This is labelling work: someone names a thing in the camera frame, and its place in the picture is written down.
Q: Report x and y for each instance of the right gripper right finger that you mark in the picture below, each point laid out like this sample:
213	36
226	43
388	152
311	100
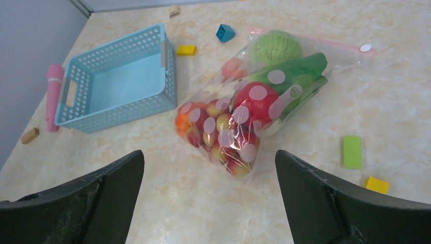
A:
323	208

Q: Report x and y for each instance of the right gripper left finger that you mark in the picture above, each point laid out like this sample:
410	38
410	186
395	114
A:
94	208

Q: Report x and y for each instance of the red yellow apple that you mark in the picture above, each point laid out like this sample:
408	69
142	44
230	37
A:
251	105

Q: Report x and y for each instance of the orange pumpkin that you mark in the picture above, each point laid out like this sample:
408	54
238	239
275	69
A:
181	119

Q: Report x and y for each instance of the green leafy vegetable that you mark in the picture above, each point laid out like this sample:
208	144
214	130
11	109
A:
295	81

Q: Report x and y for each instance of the red cherry bunch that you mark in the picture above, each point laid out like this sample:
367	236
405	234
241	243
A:
223	140

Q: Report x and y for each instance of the clear pink-dotted zip bag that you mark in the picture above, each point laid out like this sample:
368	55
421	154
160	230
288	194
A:
339	57

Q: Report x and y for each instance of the red peach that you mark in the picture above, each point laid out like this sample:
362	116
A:
234	69

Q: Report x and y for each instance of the green apple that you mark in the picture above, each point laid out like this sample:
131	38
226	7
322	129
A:
275	47

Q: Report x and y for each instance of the yellow cube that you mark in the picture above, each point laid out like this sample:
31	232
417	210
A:
376	185

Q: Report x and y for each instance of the green block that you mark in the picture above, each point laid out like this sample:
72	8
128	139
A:
352	152

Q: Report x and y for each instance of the wooden block front left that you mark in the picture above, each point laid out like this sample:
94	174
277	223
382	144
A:
30	135

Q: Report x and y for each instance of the light blue plastic basket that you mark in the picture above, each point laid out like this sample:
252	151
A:
121	81

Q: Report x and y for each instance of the pink cylindrical bottle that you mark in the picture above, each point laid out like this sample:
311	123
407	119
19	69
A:
55	76

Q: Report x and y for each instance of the yellow rectangular block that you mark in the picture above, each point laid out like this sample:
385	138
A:
186	50

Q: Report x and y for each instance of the blue square block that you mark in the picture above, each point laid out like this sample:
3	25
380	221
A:
225	33

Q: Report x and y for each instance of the wooden block near wall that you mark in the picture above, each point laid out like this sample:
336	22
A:
174	10

